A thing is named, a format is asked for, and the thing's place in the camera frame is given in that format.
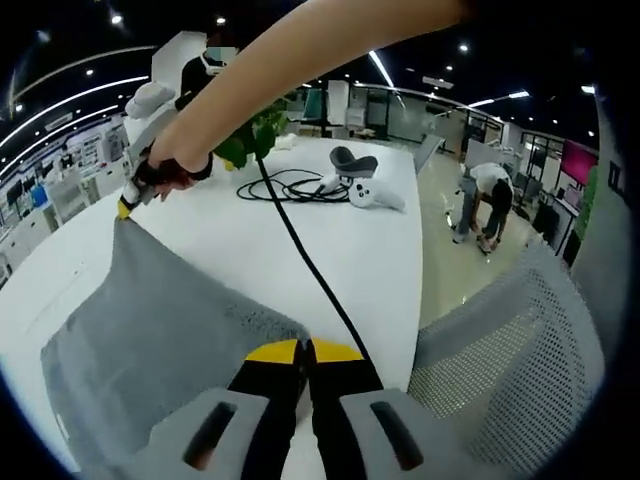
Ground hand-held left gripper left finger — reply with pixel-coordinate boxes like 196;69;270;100
119;338;307;480

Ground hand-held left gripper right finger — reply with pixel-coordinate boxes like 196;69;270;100
305;337;481;480

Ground grey towel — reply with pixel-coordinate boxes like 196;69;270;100
39;214;307;456

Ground person's right hand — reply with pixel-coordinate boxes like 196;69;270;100
133;148;216;203

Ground potted green plant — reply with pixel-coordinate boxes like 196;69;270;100
214;97;301;172

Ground white table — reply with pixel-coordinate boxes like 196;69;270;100
0;135;424;476

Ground grey mesh office chair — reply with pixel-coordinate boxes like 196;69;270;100
407;239;606;480

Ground white standing board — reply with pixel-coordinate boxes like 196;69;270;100
326;79;349;139

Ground grey curved cushion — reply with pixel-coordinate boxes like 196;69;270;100
329;146;380;180

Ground white handheld controller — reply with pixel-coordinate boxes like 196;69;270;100
347;178;407;214

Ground pink screen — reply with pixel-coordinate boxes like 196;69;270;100
559;138;599;184

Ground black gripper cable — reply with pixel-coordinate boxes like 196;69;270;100
255;148;386;391

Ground coiled black cables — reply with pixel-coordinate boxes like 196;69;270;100
236;168;352;204

